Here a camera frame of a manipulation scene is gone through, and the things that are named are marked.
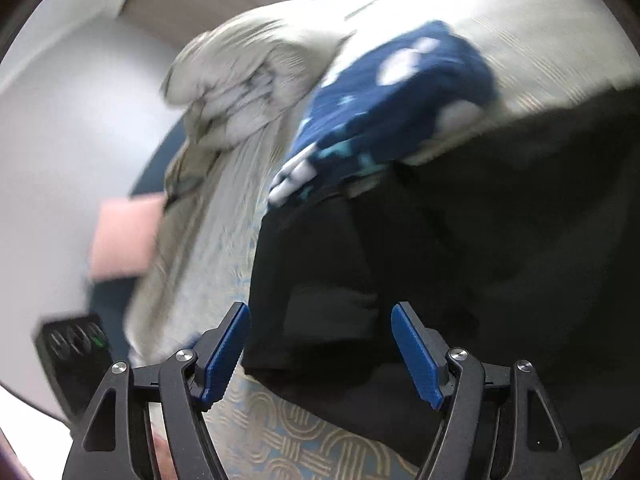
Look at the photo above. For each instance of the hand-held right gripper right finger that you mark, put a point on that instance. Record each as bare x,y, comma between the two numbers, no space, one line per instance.
417,355

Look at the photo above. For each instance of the pink box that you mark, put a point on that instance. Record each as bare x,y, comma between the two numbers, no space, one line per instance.
127,237

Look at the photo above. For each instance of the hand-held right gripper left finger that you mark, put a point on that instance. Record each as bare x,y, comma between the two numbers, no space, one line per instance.
226,350

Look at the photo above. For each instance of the blue patterned cloth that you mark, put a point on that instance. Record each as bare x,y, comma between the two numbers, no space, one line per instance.
380,105

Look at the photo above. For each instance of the black pants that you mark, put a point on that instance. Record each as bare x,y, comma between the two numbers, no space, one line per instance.
450,240

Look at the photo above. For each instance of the patterned bed sheet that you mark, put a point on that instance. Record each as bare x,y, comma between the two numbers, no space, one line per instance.
210,260

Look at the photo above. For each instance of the beige crumpled blanket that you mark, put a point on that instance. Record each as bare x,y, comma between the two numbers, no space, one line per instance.
240,85

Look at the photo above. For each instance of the black device with lights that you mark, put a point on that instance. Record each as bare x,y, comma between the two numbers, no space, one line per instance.
75,355

